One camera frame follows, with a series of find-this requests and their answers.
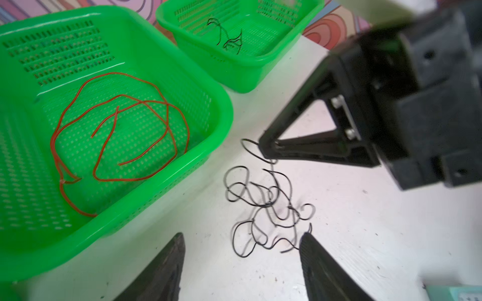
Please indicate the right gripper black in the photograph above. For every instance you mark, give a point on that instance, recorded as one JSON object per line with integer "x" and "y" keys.
{"x": 417, "y": 89}

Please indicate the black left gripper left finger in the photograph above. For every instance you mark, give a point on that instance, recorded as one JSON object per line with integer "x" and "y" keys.
{"x": 160, "y": 280}

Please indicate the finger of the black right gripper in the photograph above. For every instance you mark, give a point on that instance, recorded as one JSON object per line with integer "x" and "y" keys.
{"x": 320, "y": 87}

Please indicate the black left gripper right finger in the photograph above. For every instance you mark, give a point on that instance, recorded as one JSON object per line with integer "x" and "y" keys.
{"x": 324, "y": 277}

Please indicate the right green plastic basket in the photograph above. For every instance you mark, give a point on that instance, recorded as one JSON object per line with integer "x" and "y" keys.
{"x": 237, "y": 42}

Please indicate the green plastic basket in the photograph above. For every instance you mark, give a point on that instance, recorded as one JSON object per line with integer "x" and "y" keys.
{"x": 237, "y": 42}
{"x": 100, "y": 116}

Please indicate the teal square clock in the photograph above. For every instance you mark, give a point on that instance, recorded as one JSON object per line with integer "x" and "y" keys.
{"x": 454, "y": 293}

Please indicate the middle green plastic basket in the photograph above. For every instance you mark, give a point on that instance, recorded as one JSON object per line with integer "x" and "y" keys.
{"x": 100, "y": 116}

